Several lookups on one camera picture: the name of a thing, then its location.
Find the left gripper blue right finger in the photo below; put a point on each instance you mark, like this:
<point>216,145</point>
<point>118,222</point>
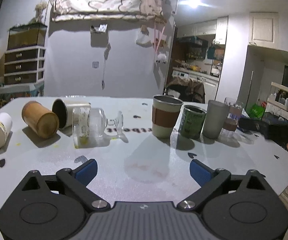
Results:
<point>212,183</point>

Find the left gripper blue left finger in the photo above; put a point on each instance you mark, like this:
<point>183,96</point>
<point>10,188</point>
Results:
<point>73,183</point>

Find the steel cup with brown sleeve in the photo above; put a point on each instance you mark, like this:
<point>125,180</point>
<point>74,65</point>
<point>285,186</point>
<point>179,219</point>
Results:
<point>165,112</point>

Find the brown wooden cup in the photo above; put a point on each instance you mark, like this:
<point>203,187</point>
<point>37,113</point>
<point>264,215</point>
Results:
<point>40,119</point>

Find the clear glass with brown band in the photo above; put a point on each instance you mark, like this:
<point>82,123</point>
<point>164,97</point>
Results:
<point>235,111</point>

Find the clear stemmed glass goblet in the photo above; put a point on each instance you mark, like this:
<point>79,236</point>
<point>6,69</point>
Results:
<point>90,122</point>

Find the green tin can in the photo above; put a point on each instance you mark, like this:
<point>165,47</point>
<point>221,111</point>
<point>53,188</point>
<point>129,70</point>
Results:
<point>192,121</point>

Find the grey frosted tumbler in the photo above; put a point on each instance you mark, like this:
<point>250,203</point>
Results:
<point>216,115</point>

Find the cream mug with black interior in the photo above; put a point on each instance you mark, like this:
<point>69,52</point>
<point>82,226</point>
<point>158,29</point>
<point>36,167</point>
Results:
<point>63,108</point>

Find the chair with brown jacket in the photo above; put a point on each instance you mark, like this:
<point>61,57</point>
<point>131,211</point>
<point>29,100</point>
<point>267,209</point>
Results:
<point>190,90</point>

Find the teal side table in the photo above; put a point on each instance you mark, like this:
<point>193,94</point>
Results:
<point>10,92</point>

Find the white black drawer unit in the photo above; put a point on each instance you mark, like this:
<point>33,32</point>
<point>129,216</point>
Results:
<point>24,65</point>

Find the small white plush toy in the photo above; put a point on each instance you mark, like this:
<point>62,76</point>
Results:
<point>161,58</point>

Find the glass fish tank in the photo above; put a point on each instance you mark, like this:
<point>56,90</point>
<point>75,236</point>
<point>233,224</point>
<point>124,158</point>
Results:
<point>28,35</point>

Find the dried flower vase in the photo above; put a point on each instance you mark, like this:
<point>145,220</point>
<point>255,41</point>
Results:
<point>39,9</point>

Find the cartoon patterned hanging cloth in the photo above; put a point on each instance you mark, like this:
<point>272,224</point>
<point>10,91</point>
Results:
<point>140,10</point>

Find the white plastic bag on wall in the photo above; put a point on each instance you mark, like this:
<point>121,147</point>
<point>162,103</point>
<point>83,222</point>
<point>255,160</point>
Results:
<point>143,39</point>

